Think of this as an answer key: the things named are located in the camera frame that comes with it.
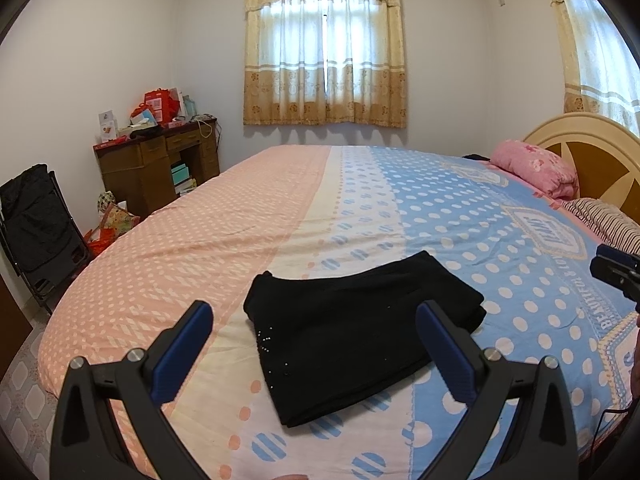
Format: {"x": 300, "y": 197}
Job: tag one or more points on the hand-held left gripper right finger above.
{"x": 450, "y": 355}

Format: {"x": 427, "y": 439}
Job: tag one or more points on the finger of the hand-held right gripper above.
{"x": 620, "y": 254}
{"x": 615, "y": 277}

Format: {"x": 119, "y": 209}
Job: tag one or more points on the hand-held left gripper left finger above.
{"x": 185, "y": 350}

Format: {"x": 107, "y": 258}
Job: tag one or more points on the black pants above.
{"x": 350, "y": 330}

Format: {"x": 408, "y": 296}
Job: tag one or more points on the striped pillow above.
{"x": 605, "y": 220}

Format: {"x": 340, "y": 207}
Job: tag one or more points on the cream wooden headboard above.
{"x": 600, "y": 160}

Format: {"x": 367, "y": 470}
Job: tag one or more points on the pink floral pillow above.
{"x": 535, "y": 165}

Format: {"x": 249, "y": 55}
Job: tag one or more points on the bed with dotted bedspread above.
{"x": 250, "y": 220}

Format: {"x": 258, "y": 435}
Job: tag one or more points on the colourful patterned bag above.
{"x": 117, "y": 220}

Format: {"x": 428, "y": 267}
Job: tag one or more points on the brown wooden door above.
{"x": 12, "y": 330}

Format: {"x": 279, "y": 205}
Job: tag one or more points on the teal boxes under desk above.
{"x": 181, "y": 175}

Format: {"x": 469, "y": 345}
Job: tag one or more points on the brown wooden desk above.
{"x": 135, "y": 170}

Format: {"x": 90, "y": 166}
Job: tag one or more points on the black folding chair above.
{"x": 35, "y": 230}

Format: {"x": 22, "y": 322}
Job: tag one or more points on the beige patterned window curtain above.
{"x": 590, "y": 35}
{"x": 300, "y": 75}

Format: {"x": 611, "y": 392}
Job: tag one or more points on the white printed box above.
{"x": 107, "y": 127}

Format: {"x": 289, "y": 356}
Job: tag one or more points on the red gift bag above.
{"x": 160, "y": 105}

